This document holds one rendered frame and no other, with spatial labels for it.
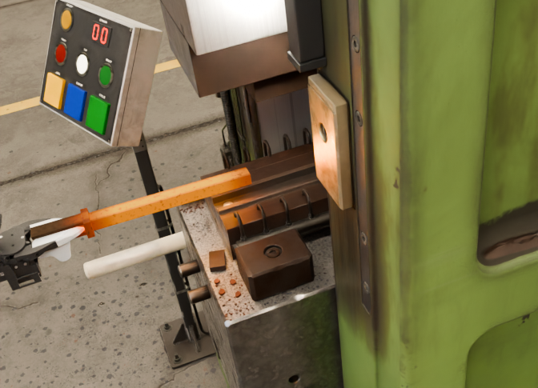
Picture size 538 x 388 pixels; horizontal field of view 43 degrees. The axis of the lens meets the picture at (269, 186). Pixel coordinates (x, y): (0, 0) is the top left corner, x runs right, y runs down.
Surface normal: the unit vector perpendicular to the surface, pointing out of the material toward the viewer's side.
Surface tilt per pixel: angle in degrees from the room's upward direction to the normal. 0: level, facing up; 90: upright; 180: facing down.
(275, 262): 0
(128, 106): 90
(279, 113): 90
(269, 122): 90
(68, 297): 0
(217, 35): 90
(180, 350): 0
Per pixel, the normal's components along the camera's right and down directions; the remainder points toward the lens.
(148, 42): 0.70, 0.37
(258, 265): -0.12, -0.78
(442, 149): 0.33, 0.53
